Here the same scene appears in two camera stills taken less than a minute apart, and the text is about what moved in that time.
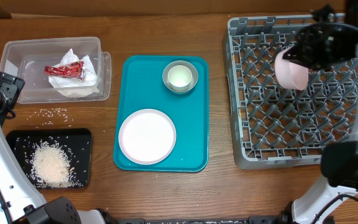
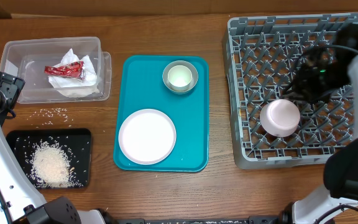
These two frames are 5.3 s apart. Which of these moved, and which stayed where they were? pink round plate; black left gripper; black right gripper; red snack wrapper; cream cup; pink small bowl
Moved: black right gripper; pink small bowl
Stayed: pink round plate; black left gripper; cream cup; red snack wrapper
